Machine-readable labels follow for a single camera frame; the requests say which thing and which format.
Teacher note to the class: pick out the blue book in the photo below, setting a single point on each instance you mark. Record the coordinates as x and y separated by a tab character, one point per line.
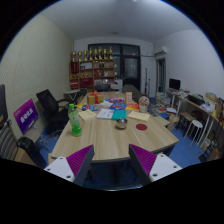
118	107

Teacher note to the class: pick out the green drink bottle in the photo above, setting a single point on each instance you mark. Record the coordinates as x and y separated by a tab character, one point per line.
75	123

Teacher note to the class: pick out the black office chair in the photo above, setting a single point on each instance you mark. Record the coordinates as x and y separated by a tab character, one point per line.
50	106

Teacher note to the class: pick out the cluttered wooden wall desk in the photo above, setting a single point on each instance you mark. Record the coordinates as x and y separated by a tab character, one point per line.
200	108

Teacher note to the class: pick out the pink box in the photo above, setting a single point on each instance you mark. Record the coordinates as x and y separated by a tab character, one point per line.
116	99

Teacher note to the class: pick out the wooden shelf unit with trophies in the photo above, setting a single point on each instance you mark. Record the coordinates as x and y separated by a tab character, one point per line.
90	71

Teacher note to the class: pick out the black framed glass door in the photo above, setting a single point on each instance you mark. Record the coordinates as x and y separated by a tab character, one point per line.
130	66

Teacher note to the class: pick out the white paper booklet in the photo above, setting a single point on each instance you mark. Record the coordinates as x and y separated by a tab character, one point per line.
106	104

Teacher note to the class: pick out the white air conditioner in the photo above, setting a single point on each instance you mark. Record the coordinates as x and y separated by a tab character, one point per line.
161	50

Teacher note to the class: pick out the black computer monitor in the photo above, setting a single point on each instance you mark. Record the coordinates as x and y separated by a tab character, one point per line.
174	83

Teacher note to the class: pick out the flat round red coaster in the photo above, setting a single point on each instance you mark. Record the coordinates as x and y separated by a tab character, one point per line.
141	127

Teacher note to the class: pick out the orange standing card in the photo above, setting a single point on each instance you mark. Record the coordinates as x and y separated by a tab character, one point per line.
128	97

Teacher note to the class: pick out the blue patterned packet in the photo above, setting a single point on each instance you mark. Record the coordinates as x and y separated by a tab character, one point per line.
90	107

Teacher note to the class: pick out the purple sign board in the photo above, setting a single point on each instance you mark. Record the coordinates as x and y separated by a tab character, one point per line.
26	116

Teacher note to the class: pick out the yellow gift box red ribbon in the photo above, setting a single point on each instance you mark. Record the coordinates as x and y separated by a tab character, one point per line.
95	98

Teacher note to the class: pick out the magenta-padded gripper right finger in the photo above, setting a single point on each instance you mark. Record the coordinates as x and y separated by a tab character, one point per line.
145	159

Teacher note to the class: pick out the beige book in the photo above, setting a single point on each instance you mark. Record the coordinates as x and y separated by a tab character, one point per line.
87	115

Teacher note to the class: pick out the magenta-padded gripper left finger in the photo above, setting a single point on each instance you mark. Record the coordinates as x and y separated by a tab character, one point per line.
78	160

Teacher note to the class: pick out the flower bouquet in pot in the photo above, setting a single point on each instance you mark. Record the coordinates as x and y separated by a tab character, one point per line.
144	101

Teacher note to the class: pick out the teal book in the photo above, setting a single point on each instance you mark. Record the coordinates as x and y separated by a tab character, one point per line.
119	115

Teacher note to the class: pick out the white book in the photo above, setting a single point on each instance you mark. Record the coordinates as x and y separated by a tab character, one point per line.
105	114

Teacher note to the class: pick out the orange yellow book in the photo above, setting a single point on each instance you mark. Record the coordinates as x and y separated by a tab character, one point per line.
132	107

